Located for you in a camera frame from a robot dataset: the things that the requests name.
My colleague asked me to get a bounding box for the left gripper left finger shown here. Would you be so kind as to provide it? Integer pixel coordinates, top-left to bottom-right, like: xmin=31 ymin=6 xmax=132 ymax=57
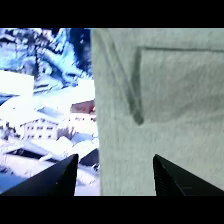
xmin=0 ymin=153 xmax=80 ymax=197

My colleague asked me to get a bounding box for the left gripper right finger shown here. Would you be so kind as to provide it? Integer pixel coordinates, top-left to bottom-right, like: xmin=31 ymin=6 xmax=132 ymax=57
xmin=152 ymin=153 xmax=224 ymax=197

